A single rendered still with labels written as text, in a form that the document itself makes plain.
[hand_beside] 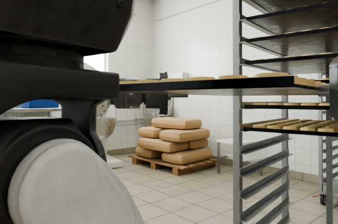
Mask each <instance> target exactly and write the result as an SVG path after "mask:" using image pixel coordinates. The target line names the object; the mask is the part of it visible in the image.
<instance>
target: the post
mask: <svg viewBox="0 0 338 224"><path fill-rule="evenodd" d="M239 14H242V0H232V32H233V75H242V65H239V58H242V44H241V43H239V36H242V22H241V21H239ZM240 102H242V96H233V224H243V222H242V221H240V216H239V214H240V213H241V212H242V199H240V198H239V191H240V190H242V176H239V169H240V168H242V154H239V147H240V146H242V132H240V131H239V125H240V124H242V109H239V103H240Z"/></svg>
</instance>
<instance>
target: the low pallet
mask: <svg viewBox="0 0 338 224"><path fill-rule="evenodd" d="M128 157H130V158H132V164H135V165H137V164H143V163H148V162H151V169H154V170H156V169H161V168H166V167H172V168H173V175H177V176H178V175H182V174H186V173H190V172H194V171H198V170H202V169H206V168H210V167H214V166H215V162H217V159H214V158H210V159H206V160H202V161H198V162H193V163H189V164H185V165H178V164H173V163H168V162H165V161H163V160H162V158H161V157H160V158H154V159H150V158H145V157H141V156H138V155H130V156H128Z"/></svg>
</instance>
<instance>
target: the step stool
mask: <svg viewBox="0 0 338 224"><path fill-rule="evenodd" d="M216 142H217V173H218V174H220V159H223V158H233V154H227V155H225V156H220V143H226V144H232V145H233V138H228V139H218V140H216ZM253 142H254V141H249V140H242V145H246V144H249V143H253ZM262 159H263V158H261V157H256V156H251V155H243V154H242V160H243V161H242V163H243V164H245V163H251V162H257V161H260V160H262ZM262 175H263V170H260V176H262Z"/></svg>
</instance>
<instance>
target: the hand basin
mask: <svg viewBox="0 0 338 224"><path fill-rule="evenodd" d="M172 78H175V79H186V80H187V73H186V72H178V73H172ZM143 116H159V117H161V116H173V98H171V100H168V112H167V115H164V114H159V113H158V109H146V107H145V105H143Z"/></svg>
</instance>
